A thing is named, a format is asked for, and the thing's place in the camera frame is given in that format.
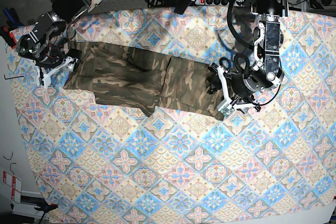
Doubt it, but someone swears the blue black clamp lower left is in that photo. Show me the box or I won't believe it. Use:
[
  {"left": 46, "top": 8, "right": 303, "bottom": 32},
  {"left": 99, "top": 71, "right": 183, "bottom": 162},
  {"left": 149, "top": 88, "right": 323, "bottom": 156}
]
[{"left": 21, "top": 196, "right": 58, "bottom": 219}]

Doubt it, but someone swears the black orange clamp upper left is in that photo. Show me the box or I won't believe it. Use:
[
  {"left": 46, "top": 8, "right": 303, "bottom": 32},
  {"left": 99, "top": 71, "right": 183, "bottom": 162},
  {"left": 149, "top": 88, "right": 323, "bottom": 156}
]
[{"left": 1, "top": 8, "right": 17, "bottom": 49}]

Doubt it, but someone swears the patterned tile tablecloth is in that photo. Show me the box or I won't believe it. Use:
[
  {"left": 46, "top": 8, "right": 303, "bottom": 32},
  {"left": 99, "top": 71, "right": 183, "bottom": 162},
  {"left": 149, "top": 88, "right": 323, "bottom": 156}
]
[{"left": 6, "top": 11, "right": 335, "bottom": 223}]

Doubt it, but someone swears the white power strip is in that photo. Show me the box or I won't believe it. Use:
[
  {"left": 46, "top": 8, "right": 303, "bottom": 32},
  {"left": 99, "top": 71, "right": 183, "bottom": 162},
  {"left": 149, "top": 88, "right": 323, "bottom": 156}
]
[{"left": 191, "top": 0, "right": 248, "bottom": 7}]

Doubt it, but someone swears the black hex key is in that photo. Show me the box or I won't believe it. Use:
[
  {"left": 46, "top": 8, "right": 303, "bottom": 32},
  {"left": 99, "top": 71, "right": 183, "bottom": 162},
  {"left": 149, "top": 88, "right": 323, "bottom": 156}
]
[{"left": 4, "top": 74, "right": 24, "bottom": 80}]

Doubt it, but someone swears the black white gripper left side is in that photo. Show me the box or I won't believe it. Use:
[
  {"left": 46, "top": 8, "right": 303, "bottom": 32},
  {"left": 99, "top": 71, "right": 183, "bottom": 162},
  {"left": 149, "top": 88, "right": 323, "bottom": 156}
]
[{"left": 207, "top": 57, "right": 261, "bottom": 117}]

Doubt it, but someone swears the camouflage T-shirt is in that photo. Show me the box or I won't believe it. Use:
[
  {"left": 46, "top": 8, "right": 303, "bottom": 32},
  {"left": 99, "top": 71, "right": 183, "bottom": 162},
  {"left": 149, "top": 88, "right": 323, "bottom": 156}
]
[{"left": 64, "top": 42, "right": 224, "bottom": 120}]

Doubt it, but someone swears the black white gripper right side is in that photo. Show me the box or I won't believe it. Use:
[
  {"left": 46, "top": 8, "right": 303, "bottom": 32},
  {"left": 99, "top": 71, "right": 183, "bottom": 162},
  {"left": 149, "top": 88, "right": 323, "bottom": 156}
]
[{"left": 36, "top": 49, "right": 80, "bottom": 88}]

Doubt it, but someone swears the red white label card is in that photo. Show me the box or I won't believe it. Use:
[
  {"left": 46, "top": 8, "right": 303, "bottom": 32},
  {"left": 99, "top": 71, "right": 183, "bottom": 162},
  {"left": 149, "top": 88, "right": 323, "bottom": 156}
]
[{"left": 1, "top": 170, "right": 23, "bottom": 203}]

